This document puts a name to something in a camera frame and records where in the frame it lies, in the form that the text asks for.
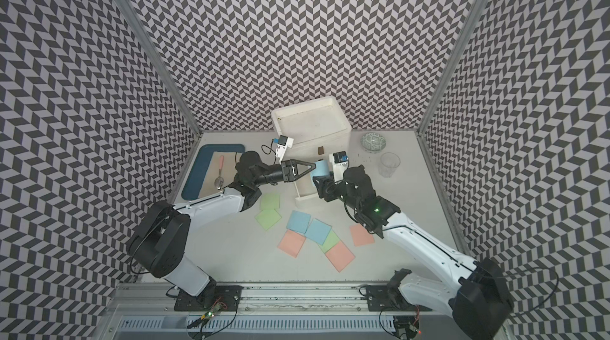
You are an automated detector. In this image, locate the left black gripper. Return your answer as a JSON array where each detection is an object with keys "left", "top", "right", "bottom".
[{"left": 253, "top": 159, "right": 316, "bottom": 187}]

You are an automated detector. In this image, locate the blue sticky note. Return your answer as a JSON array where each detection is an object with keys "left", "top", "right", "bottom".
[
  {"left": 287, "top": 211, "right": 311, "bottom": 235},
  {"left": 304, "top": 219, "right": 332, "bottom": 245},
  {"left": 311, "top": 160, "right": 330, "bottom": 178}
]

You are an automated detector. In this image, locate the white bottom drawer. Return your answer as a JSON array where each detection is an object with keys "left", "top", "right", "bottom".
[{"left": 294, "top": 170, "right": 325, "bottom": 211}]

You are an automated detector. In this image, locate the white drawer cabinet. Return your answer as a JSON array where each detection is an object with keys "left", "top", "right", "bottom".
[{"left": 271, "top": 97, "right": 352, "bottom": 162}]

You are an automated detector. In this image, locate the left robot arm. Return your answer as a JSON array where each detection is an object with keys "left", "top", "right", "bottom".
[{"left": 126, "top": 151, "right": 316, "bottom": 300}]

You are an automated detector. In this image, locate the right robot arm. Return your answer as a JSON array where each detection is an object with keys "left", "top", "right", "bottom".
[{"left": 313, "top": 166, "right": 515, "bottom": 339}]

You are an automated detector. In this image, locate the green sticky note centre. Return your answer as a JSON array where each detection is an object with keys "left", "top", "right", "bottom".
[{"left": 319, "top": 230, "right": 341, "bottom": 254}]

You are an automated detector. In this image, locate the green sticky note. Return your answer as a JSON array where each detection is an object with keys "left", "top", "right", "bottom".
[
  {"left": 260, "top": 193, "right": 281, "bottom": 211},
  {"left": 319, "top": 230, "right": 341, "bottom": 254},
  {"left": 255, "top": 209, "right": 282, "bottom": 230}
]

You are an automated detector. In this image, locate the green sticky note upper left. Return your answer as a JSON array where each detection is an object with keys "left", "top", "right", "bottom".
[{"left": 260, "top": 193, "right": 281, "bottom": 211}]

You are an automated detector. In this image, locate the pink sticky note right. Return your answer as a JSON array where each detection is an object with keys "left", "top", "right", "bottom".
[{"left": 349, "top": 224, "right": 375, "bottom": 247}]

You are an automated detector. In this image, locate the pink sticky note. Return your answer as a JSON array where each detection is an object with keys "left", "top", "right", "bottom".
[
  {"left": 277, "top": 230, "right": 307, "bottom": 258},
  {"left": 326, "top": 242, "right": 355, "bottom": 273},
  {"left": 349, "top": 224, "right": 375, "bottom": 247}
]

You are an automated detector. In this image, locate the pink sticky note left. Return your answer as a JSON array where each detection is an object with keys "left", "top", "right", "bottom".
[{"left": 277, "top": 230, "right": 307, "bottom": 258}]

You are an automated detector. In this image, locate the green sticky note lower left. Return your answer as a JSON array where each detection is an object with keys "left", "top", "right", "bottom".
[{"left": 255, "top": 209, "right": 282, "bottom": 230}]

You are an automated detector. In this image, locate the pink sticky note bottom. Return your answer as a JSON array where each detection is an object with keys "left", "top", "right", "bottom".
[{"left": 326, "top": 242, "right": 355, "bottom": 273}]

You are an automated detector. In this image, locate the clear plastic cup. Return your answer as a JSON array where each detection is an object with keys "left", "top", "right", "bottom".
[{"left": 379, "top": 152, "right": 401, "bottom": 178}]

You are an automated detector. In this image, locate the beige mat on tray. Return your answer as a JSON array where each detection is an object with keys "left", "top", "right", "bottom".
[{"left": 198, "top": 152, "right": 241, "bottom": 198}]

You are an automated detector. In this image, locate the blue tray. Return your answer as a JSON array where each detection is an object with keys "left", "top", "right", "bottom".
[{"left": 180, "top": 144, "right": 246, "bottom": 200}]

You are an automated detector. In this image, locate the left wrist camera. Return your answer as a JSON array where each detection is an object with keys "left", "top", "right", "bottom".
[{"left": 273, "top": 135, "right": 294, "bottom": 162}]

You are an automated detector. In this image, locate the pink handled spoon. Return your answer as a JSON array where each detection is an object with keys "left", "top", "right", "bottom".
[{"left": 214, "top": 155, "right": 225, "bottom": 190}]

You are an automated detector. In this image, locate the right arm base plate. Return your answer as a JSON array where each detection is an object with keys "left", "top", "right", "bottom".
[{"left": 358, "top": 284, "right": 431, "bottom": 312}]

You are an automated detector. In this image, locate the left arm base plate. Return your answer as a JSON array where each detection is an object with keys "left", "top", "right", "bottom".
[{"left": 174, "top": 284, "right": 243, "bottom": 312}]

